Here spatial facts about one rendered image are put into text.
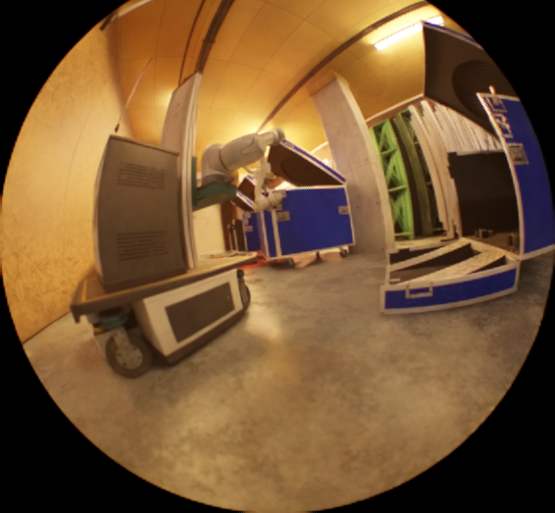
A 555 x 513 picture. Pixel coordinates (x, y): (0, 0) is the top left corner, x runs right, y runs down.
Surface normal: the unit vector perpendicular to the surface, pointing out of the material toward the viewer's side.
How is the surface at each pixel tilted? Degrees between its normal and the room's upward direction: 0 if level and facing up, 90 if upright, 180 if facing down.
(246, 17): 180
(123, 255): 90
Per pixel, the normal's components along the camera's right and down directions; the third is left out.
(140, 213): 0.90, -0.13
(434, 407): -0.14, -0.99
